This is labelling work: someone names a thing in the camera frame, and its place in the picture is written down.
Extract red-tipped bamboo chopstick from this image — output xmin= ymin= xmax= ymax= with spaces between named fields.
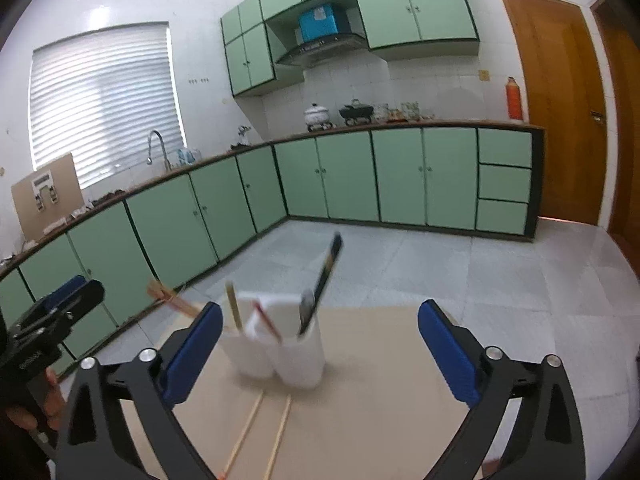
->
xmin=220 ymin=390 xmax=265 ymax=480
xmin=148 ymin=278 xmax=191 ymax=311
xmin=262 ymin=394 xmax=293 ymax=480
xmin=253 ymin=300 xmax=282 ymax=344

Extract plain bamboo chopstick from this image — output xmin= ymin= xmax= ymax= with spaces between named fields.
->
xmin=145 ymin=278 xmax=202 ymax=320
xmin=226 ymin=281 xmax=243 ymax=332

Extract black chopstick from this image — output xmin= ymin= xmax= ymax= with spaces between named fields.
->
xmin=298 ymin=232 xmax=343 ymax=337

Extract green lower kitchen cabinets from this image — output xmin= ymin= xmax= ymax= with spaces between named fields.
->
xmin=1 ymin=122 xmax=546 ymax=368

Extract chrome kitchen faucet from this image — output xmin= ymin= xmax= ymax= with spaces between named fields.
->
xmin=145 ymin=129 xmax=173 ymax=172

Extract person's left hand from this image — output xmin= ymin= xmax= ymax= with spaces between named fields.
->
xmin=4 ymin=366 xmax=66 ymax=431

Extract brown cardboard box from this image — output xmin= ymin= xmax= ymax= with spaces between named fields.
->
xmin=11 ymin=153 xmax=85 ymax=242

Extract white double utensil holder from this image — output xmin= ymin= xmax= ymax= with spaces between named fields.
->
xmin=219 ymin=292 xmax=326 ymax=389

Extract white window blind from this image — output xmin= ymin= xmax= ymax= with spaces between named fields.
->
xmin=28 ymin=22 xmax=186 ymax=188

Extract brown wooden door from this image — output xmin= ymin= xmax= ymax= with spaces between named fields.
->
xmin=502 ymin=0 xmax=606 ymax=226

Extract black wok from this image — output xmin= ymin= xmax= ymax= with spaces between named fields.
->
xmin=338 ymin=99 xmax=373 ymax=127

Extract black range hood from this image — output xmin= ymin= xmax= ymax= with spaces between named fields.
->
xmin=276 ymin=32 xmax=368 ymax=68

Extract blue box on hood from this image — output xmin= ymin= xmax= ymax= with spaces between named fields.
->
xmin=298 ymin=3 xmax=341 ymax=42

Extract green upper wall cabinets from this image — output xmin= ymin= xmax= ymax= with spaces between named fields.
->
xmin=220 ymin=0 xmax=480 ymax=96

